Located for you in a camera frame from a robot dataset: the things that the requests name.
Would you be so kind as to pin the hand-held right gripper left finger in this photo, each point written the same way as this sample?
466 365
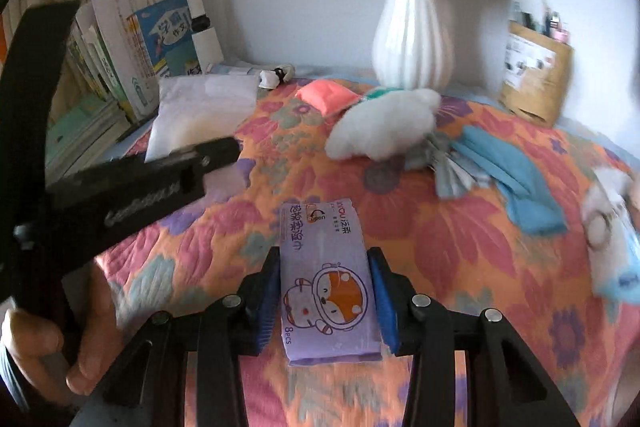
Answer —
265 307

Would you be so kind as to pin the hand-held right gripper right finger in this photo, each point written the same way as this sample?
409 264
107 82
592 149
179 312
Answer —
382 307

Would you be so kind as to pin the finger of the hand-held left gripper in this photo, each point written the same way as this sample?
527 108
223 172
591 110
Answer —
150 192

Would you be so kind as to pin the purple wet wipes pack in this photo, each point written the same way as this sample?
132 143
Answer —
325 267

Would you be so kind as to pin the teal cloth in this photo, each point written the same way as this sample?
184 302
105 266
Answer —
515 187

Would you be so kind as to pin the pink packet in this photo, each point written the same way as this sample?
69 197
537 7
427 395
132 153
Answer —
327 96

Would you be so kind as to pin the person's left hand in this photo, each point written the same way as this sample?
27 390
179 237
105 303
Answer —
45 342

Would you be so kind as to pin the stack of flat books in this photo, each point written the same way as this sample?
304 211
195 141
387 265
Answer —
80 132

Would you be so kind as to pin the floral quilted blanket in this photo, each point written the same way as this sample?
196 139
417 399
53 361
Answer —
450 282

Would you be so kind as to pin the white plastic bag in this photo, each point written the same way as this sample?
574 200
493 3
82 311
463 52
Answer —
200 112

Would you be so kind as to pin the row of upright books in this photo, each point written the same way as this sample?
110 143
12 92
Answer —
115 57

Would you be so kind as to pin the grey striped cloth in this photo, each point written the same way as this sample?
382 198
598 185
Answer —
445 167

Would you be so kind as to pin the white and blue plush toy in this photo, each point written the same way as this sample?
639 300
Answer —
607 227

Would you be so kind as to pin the white ribbed vase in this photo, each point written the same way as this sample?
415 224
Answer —
412 32

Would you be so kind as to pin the cardboard pen holder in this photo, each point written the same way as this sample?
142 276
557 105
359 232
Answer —
537 77

